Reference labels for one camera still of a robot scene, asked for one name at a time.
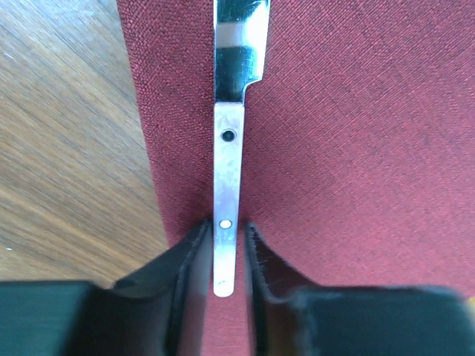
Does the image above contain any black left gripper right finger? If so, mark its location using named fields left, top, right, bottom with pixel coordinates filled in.
left=244, top=223, right=474, bottom=355

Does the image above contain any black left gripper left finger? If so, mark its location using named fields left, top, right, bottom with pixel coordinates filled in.
left=1, top=220, right=211, bottom=355

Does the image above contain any dark red cloth napkin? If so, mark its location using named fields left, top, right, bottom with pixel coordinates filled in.
left=116, top=0, right=475, bottom=356

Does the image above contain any silver table knife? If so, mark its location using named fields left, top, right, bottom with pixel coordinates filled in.
left=213, top=1, right=270, bottom=297

